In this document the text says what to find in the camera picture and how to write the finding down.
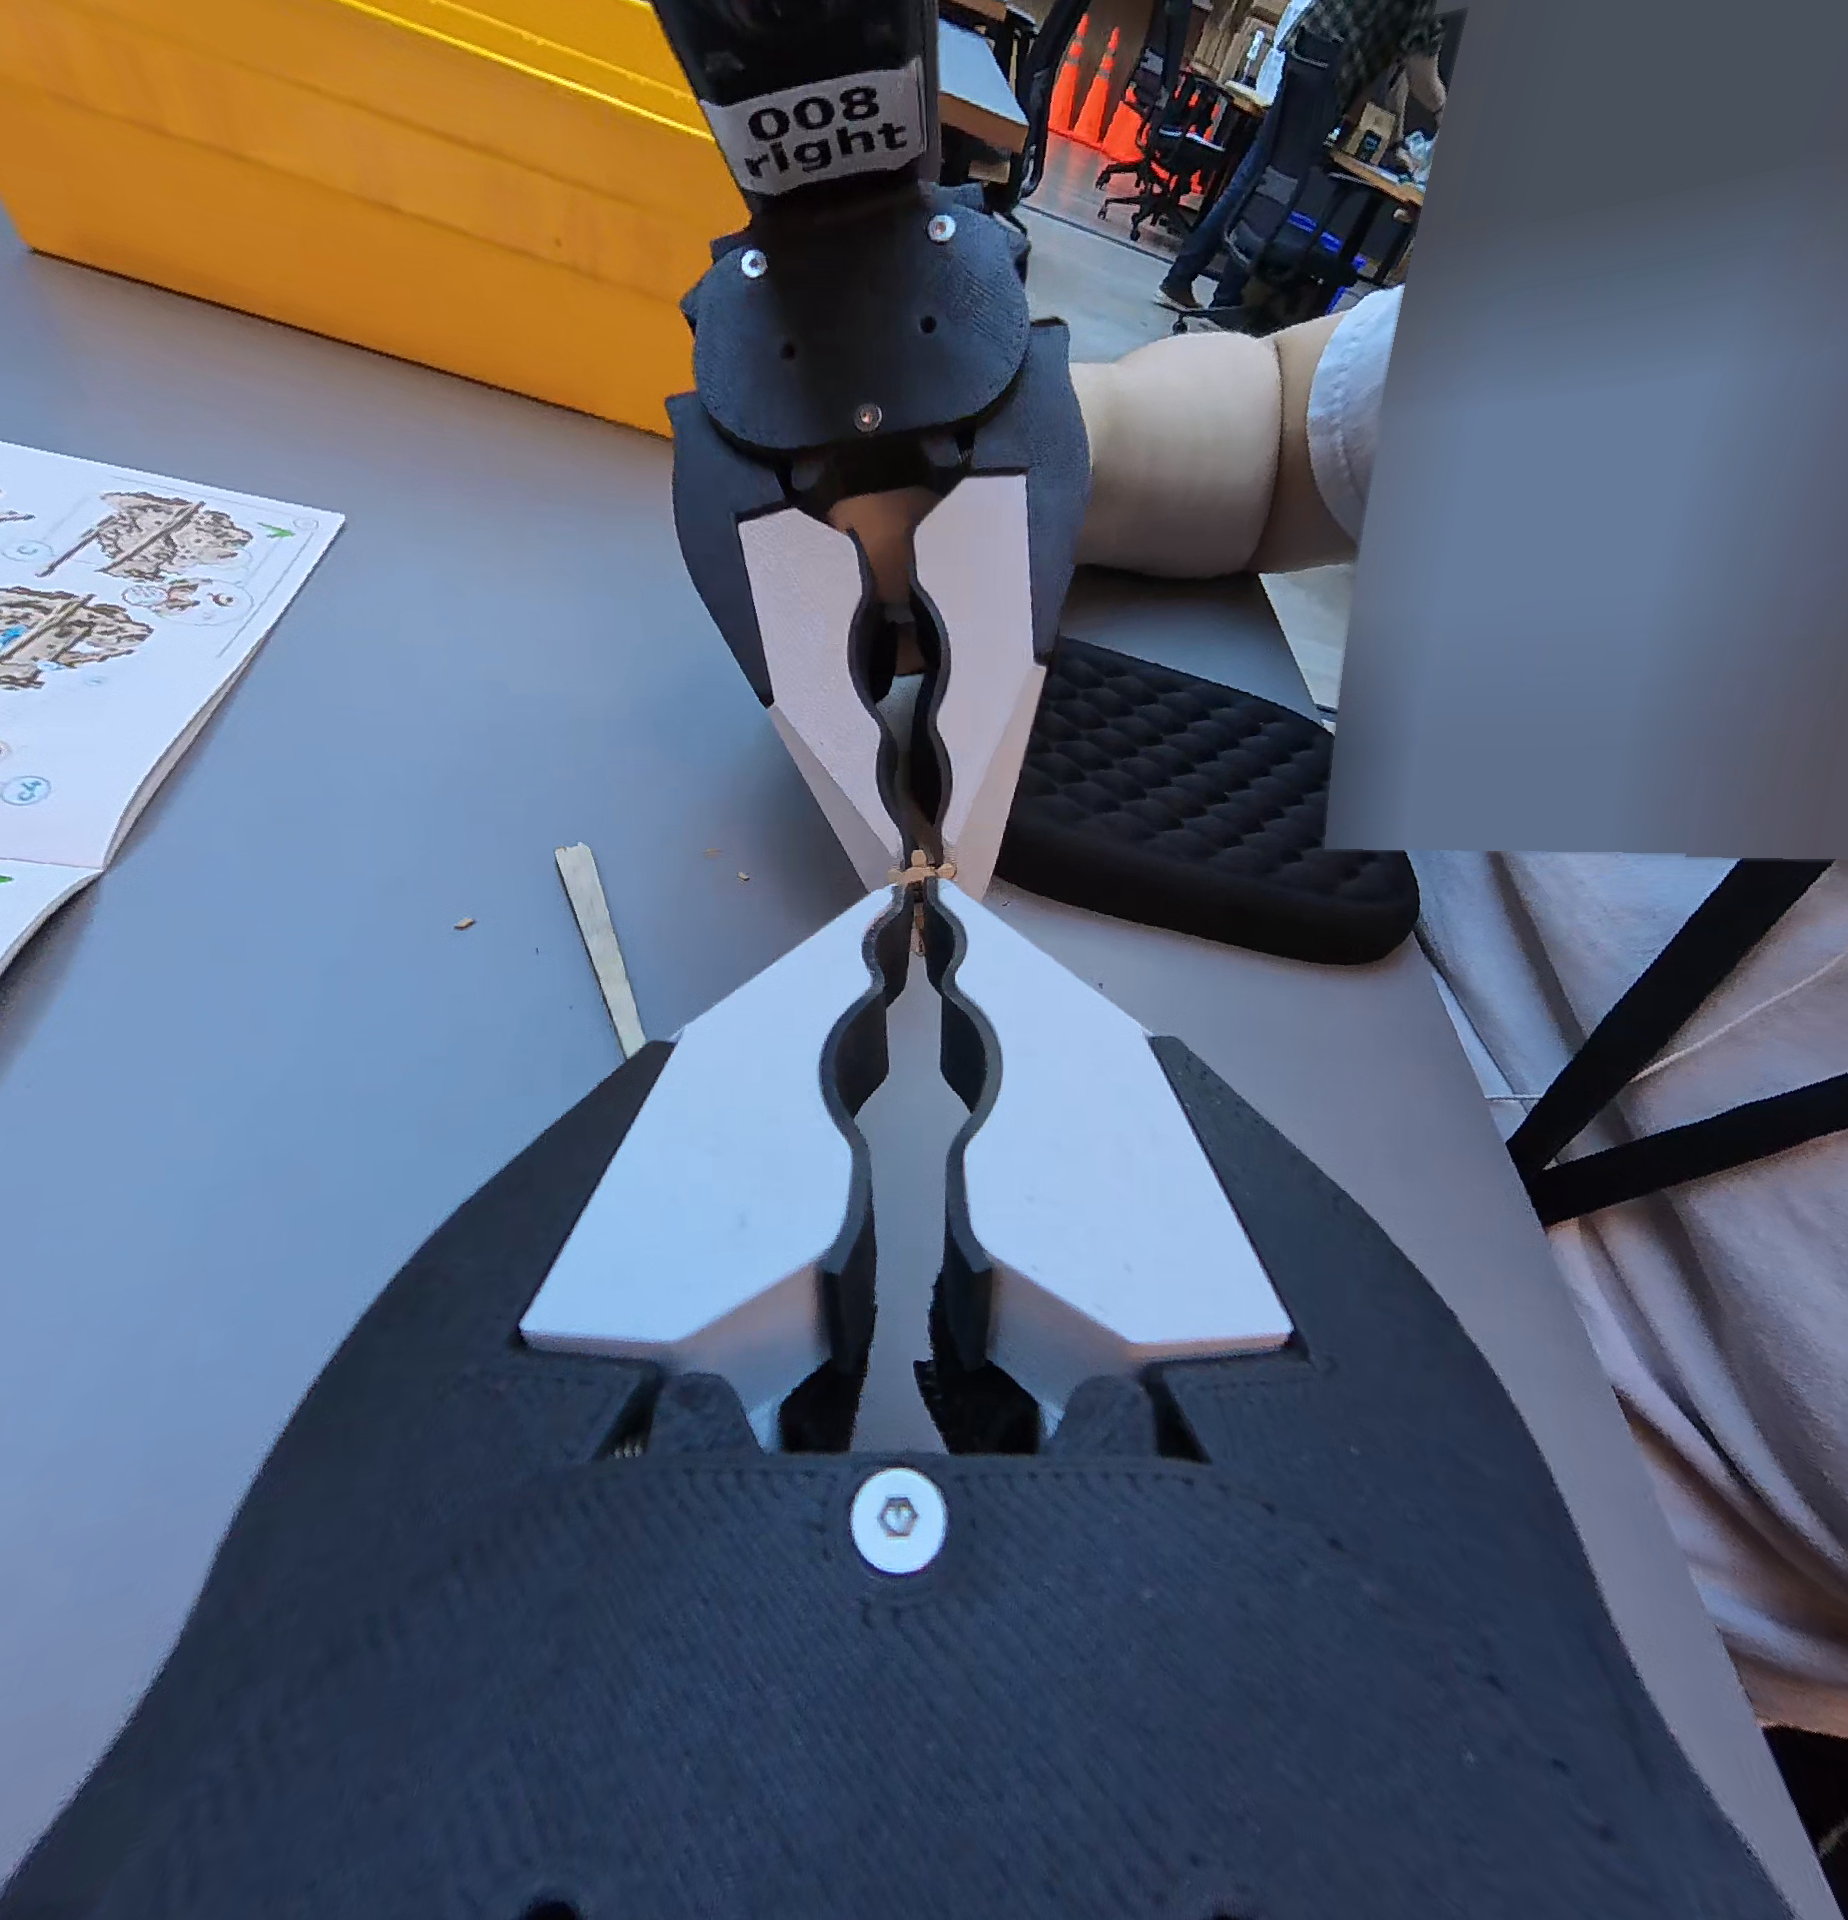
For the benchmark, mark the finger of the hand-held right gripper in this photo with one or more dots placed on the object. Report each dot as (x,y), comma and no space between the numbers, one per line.
(999,630)
(805,630)

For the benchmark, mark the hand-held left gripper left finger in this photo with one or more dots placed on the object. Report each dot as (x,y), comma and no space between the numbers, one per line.
(683,1200)

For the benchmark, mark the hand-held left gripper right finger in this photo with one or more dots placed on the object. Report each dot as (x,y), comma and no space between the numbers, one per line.
(1120,1200)

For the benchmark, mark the small wooden model part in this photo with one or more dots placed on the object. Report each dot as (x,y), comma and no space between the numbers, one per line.
(919,873)

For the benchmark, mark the person's right forearm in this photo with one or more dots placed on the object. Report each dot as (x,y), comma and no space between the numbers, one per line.
(1180,451)

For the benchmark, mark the black quilted wrist rest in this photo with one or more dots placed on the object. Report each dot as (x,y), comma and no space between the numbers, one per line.
(1209,811)

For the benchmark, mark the thin wooden stick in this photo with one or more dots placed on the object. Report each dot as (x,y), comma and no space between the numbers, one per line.
(594,931)

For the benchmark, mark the orange traffic cone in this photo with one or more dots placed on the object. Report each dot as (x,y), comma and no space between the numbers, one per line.
(1120,96)
(1069,91)

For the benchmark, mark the black office chair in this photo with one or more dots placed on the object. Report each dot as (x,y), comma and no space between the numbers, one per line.
(1165,135)

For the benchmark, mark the yellow plastic bin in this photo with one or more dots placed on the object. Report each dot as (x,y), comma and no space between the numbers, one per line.
(338,181)

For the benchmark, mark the person's white shirt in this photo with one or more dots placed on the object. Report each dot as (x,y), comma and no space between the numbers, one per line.
(1690,1351)

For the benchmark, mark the model instruction booklet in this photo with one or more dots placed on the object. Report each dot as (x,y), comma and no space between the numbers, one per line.
(114,675)

